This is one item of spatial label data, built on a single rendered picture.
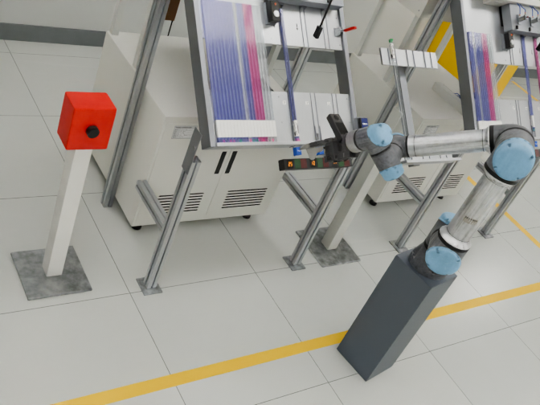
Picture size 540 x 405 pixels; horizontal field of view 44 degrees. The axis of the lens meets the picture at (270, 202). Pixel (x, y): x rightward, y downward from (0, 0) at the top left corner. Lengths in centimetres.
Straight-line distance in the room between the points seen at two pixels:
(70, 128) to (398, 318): 135
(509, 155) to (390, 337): 90
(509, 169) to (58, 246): 156
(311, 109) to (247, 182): 58
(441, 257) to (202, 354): 95
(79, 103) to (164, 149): 57
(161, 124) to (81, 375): 95
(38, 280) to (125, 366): 48
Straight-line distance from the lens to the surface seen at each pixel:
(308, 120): 255
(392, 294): 255
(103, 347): 247
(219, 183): 290
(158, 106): 259
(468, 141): 225
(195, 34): 235
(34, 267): 266
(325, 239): 326
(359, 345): 274
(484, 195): 217
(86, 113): 215
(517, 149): 209
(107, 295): 263
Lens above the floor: 189
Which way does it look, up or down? 34 degrees down
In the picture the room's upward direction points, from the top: 25 degrees clockwise
